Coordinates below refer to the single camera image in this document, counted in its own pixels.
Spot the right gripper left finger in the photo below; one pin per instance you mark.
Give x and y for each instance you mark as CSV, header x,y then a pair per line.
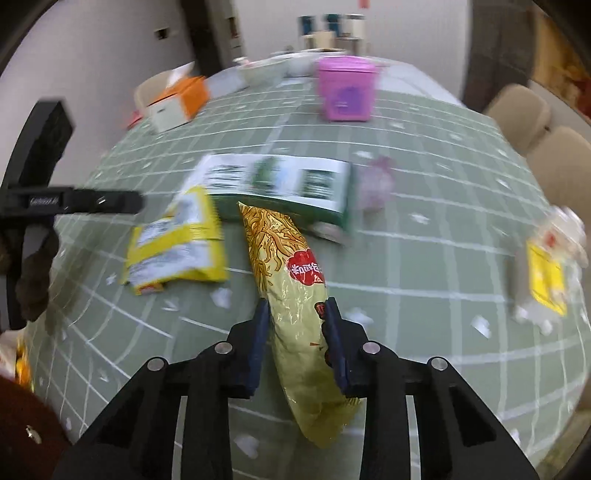
x,y
133,436

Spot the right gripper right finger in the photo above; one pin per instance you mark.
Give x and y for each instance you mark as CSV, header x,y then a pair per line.
x,y
459,436

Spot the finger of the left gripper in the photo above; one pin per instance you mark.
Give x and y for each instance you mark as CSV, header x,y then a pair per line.
x,y
89,201

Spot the yellow snack packet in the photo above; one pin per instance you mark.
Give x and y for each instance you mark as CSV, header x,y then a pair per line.
x,y
185,244

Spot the yellow green noodle snack bag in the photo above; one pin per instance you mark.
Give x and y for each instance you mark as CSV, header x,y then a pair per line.
x,y
289,277

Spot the green milk carton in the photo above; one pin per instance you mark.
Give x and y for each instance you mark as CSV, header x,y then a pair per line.
x,y
317,193

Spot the pink translucent wrapper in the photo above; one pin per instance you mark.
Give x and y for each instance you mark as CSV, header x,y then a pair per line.
x,y
375,184

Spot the left gloved hand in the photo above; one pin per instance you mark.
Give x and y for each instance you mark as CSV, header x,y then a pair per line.
x,y
26,260

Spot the beige chair across table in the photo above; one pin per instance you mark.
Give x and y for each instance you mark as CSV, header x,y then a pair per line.
x,y
150,89

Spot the orange white tissue box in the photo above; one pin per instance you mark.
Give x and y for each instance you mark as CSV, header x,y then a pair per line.
x,y
179,101

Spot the small white bowl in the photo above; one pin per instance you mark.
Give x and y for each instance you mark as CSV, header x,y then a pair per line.
x,y
266,72

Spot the green checkered tablecloth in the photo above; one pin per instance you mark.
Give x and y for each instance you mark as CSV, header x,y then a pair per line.
x,y
427,275

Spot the pink plastic container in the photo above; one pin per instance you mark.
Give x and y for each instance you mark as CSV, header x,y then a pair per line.
x,y
347,87

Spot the middle beige chair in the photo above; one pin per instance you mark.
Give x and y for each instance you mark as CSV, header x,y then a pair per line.
x,y
561,165

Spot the beige chair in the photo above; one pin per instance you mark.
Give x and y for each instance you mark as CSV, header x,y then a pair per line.
x,y
561,165
521,115

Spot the far beige chair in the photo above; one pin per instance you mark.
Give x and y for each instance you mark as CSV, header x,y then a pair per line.
x,y
521,115

